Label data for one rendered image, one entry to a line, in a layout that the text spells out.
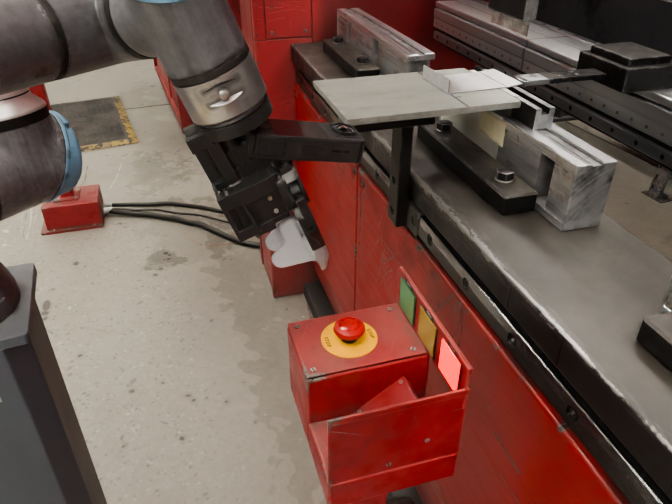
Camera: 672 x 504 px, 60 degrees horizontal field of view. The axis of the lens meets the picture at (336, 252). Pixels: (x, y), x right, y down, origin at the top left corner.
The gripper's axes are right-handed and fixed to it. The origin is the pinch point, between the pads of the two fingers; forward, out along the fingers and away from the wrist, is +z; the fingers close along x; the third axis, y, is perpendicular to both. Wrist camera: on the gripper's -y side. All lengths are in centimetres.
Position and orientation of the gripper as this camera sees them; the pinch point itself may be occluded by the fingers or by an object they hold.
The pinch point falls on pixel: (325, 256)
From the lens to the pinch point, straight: 66.4
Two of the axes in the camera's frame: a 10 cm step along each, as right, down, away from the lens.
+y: -9.0, 4.3, -0.4
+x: 2.8, 5.2, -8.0
